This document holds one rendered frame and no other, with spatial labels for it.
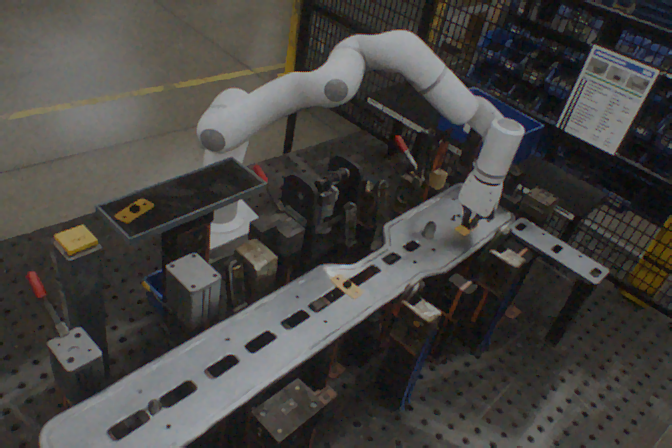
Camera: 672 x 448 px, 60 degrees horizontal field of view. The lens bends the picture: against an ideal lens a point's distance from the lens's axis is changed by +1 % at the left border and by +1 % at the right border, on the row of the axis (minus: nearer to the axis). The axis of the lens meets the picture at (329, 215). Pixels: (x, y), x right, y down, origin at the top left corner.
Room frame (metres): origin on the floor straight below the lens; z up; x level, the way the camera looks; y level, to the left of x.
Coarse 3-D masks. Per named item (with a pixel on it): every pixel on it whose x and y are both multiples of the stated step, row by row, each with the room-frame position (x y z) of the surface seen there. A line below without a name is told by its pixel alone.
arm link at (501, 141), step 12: (504, 120) 1.38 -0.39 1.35; (492, 132) 1.34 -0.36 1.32; (504, 132) 1.32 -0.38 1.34; (516, 132) 1.33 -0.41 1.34; (492, 144) 1.33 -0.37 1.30; (504, 144) 1.32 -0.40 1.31; (516, 144) 1.33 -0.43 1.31; (480, 156) 1.35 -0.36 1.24; (492, 156) 1.32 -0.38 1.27; (504, 156) 1.32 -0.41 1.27; (480, 168) 1.34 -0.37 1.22; (492, 168) 1.32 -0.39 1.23; (504, 168) 1.33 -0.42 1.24
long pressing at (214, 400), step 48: (384, 240) 1.23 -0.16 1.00; (432, 240) 1.27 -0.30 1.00; (480, 240) 1.32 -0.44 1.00; (288, 288) 0.97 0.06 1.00; (336, 288) 1.01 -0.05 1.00; (384, 288) 1.04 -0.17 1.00; (240, 336) 0.80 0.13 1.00; (288, 336) 0.83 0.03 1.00; (336, 336) 0.86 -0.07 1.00; (144, 384) 0.64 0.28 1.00; (240, 384) 0.69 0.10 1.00; (48, 432) 0.51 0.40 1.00; (96, 432) 0.53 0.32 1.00; (144, 432) 0.55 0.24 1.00; (192, 432) 0.57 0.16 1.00
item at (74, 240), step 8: (64, 232) 0.84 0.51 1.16; (72, 232) 0.84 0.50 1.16; (80, 232) 0.85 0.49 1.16; (88, 232) 0.85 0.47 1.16; (56, 240) 0.82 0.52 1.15; (64, 240) 0.82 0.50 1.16; (72, 240) 0.82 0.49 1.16; (80, 240) 0.83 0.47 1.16; (88, 240) 0.83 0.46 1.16; (96, 240) 0.84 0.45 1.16; (64, 248) 0.80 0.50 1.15; (72, 248) 0.80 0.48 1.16; (80, 248) 0.81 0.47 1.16
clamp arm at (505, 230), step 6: (504, 228) 1.24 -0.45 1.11; (510, 228) 1.24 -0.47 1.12; (498, 234) 1.23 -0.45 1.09; (504, 234) 1.22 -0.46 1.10; (492, 240) 1.24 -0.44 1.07; (498, 240) 1.23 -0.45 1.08; (492, 246) 1.23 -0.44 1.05; (498, 246) 1.25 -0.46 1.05; (486, 252) 1.24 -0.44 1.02; (480, 258) 1.24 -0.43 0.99
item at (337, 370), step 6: (330, 294) 1.02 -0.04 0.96; (336, 294) 1.01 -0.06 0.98; (342, 294) 1.00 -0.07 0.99; (330, 300) 1.02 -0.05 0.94; (336, 354) 1.02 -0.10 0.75; (336, 360) 1.03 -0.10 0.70; (336, 366) 1.01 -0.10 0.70; (342, 366) 1.02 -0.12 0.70; (330, 372) 0.99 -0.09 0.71; (336, 372) 1.00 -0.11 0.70; (342, 372) 1.00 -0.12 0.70; (330, 378) 0.97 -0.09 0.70; (336, 378) 0.98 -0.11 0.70
